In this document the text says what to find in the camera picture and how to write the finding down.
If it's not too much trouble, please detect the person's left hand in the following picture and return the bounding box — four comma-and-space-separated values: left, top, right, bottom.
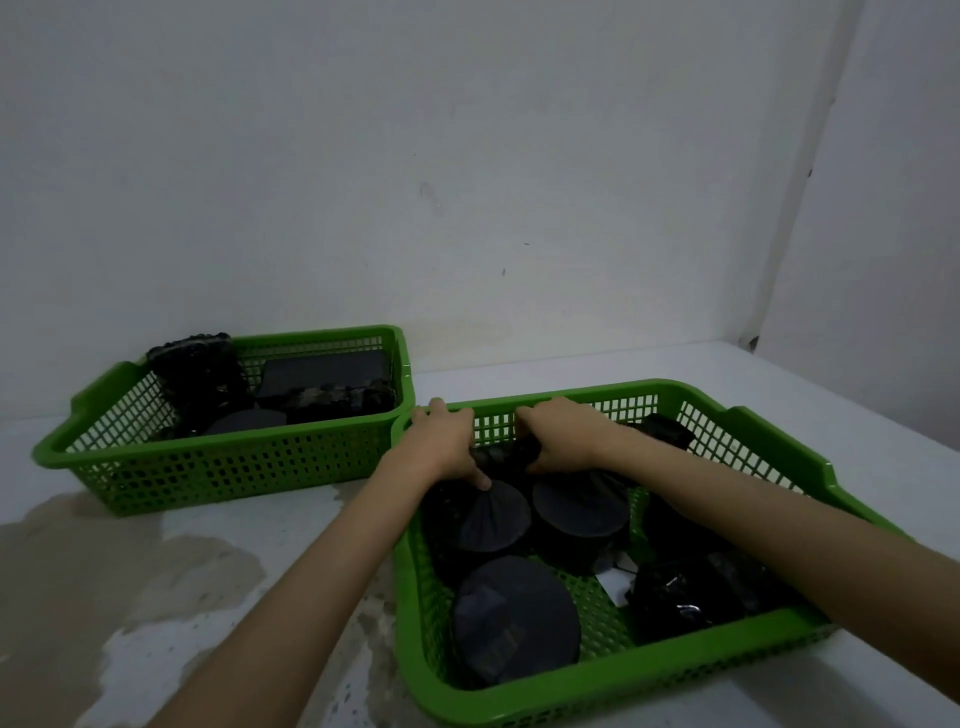
403, 398, 495, 493

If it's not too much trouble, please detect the person's right hand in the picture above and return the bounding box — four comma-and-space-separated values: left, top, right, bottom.
515, 396, 625, 477

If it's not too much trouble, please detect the black knobbly rubber roller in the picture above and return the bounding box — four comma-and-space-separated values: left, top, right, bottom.
468, 439, 543, 477

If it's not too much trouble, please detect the person's right forearm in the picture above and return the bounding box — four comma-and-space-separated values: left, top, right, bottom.
600, 431, 960, 703

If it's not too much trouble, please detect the person's left forearm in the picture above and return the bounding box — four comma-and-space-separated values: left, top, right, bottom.
146, 447, 445, 728

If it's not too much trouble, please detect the small black block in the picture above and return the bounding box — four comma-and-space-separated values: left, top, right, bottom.
636, 413, 698, 453

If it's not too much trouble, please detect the large black round cylinder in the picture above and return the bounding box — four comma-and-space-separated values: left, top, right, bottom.
448, 554, 583, 689

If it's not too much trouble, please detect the black knobbly lying piece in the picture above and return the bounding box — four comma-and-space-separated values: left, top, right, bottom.
280, 379, 398, 426

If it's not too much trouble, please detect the white paper slip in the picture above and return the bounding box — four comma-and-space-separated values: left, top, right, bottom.
595, 558, 640, 610

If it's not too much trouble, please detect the black flat rectangular box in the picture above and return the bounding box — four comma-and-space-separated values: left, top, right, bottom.
254, 351, 392, 400

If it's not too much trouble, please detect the glossy black wrapped part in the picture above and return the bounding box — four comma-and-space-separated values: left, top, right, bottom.
624, 549, 798, 648

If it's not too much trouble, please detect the green plastic basket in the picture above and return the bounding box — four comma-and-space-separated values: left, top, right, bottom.
31, 324, 417, 519
389, 378, 915, 728

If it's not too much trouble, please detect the black round disc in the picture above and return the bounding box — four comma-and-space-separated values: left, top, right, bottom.
202, 408, 291, 438

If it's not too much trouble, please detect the black knobbly upright cylinder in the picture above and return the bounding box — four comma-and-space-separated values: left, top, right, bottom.
145, 331, 255, 438

